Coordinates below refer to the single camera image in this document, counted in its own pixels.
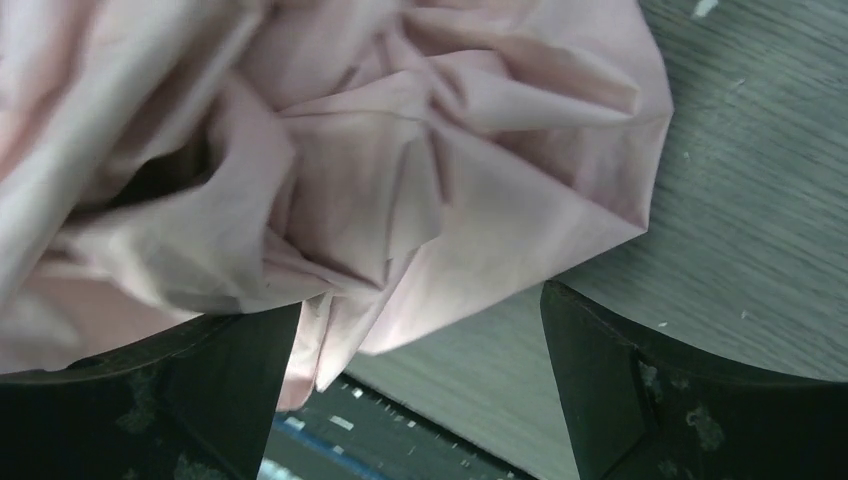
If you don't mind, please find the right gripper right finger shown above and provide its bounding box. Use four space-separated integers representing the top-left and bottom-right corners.
540 281 847 480

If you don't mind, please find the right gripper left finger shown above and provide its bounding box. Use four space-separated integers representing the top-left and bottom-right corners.
1 305 300 479

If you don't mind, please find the pink and black folding umbrella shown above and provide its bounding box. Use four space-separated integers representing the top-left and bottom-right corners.
1 1 673 410

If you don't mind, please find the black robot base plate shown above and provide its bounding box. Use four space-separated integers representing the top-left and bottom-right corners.
258 375 530 480

